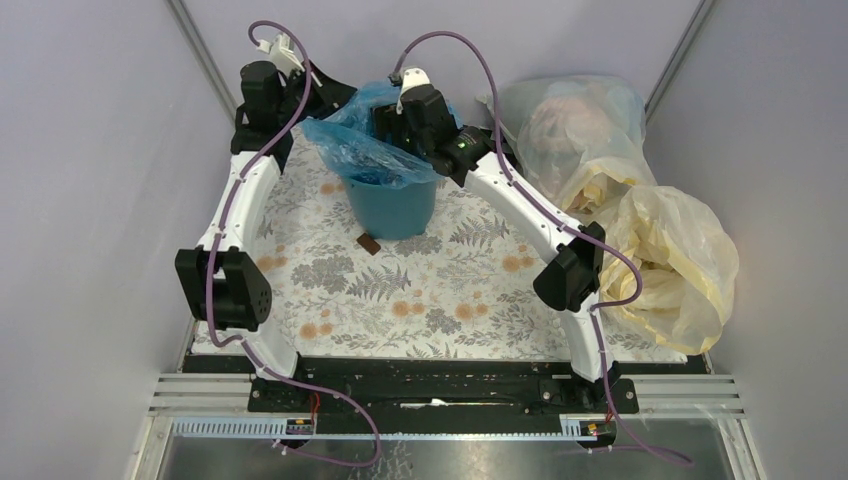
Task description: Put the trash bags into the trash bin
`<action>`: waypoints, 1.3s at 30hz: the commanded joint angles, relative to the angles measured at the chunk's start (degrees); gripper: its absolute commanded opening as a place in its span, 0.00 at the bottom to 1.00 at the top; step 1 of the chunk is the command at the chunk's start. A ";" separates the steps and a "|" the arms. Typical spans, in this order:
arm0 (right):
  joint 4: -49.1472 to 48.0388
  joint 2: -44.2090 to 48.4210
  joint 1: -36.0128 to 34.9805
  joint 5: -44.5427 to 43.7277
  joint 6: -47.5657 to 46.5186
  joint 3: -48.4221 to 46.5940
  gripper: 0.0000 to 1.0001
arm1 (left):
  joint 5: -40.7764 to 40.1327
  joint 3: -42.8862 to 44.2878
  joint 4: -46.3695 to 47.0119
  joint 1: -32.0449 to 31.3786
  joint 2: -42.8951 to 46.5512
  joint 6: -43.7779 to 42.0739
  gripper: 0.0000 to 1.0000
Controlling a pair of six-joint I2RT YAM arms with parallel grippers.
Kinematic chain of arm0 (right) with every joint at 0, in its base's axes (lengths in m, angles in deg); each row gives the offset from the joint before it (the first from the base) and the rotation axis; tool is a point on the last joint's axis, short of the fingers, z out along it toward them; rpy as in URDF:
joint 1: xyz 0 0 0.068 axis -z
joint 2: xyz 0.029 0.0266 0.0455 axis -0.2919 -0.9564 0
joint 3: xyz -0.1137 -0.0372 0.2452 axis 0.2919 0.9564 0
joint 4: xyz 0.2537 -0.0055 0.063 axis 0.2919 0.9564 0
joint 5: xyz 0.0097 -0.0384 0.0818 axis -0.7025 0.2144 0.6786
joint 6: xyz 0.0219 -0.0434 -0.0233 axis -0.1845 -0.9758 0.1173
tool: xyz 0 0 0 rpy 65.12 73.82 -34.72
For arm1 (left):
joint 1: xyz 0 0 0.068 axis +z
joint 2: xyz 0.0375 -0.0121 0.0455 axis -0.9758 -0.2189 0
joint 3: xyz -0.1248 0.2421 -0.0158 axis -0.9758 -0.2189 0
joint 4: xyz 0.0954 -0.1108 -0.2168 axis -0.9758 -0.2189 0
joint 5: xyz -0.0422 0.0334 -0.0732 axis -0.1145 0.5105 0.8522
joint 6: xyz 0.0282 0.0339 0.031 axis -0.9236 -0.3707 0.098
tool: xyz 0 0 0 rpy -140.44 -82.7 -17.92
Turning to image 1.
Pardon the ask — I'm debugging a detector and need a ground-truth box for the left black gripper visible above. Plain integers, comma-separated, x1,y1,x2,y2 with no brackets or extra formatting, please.
275,59,358,127

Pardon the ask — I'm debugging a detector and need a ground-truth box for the blue plastic trash bag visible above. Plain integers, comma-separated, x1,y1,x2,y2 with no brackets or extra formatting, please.
299,80,442,189

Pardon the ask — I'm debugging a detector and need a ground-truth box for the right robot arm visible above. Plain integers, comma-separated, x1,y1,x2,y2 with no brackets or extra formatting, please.
372,84,614,412

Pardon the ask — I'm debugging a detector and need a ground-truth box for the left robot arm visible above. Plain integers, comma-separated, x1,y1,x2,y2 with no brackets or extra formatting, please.
175,61,357,411

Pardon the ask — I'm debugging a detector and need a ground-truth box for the teal plastic trash bin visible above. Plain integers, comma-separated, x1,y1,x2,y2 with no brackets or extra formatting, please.
340,169,439,240

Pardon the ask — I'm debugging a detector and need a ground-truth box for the clear stuffed trash bag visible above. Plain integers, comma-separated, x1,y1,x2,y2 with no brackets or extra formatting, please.
477,75,656,216

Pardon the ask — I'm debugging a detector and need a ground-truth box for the yellow plastic trash bag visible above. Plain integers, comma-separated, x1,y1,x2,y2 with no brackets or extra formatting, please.
566,185,739,355

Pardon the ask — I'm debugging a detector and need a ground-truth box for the brown wooden block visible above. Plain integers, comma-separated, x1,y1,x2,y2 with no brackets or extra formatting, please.
356,233,381,256

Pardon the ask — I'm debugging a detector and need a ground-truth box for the floral table mat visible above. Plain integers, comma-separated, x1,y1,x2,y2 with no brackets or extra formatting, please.
190,124,687,363

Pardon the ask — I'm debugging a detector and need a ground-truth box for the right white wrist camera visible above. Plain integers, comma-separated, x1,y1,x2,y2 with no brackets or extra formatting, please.
388,67,431,115

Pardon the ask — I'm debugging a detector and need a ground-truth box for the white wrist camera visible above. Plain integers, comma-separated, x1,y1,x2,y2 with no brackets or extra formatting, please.
256,34,305,77
388,67,431,115

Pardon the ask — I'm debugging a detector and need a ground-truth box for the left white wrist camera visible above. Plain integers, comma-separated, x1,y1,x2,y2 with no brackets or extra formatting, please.
256,34,305,77

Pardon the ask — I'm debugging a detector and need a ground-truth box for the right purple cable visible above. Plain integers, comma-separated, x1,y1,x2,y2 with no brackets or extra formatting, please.
390,30,696,469

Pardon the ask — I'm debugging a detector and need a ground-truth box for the purple cable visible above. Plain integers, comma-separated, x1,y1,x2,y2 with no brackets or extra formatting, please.
390,30,696,469
203,20,384,469

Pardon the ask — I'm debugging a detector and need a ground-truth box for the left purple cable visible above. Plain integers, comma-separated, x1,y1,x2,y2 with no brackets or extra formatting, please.
203,20,384,469

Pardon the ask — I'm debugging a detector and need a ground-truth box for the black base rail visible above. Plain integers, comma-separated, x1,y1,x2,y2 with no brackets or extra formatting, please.
182,355,710,439

